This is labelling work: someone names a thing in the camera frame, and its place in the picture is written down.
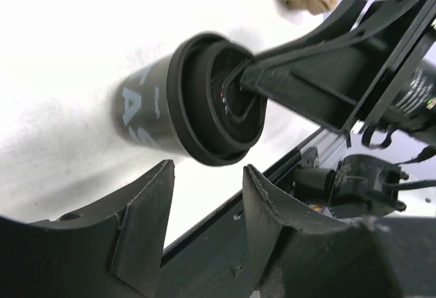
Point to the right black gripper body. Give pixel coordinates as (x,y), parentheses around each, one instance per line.
(393,87)

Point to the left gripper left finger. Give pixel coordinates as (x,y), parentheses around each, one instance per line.
(110,248)

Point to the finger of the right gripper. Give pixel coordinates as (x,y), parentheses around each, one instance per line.
(313,82)
(340,21)

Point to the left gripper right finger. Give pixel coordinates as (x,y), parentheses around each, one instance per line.
(298,252)

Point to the black cup lid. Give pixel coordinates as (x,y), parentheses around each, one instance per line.
(215,122)

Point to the black coffee cup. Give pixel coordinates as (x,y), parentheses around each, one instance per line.
(141,108)

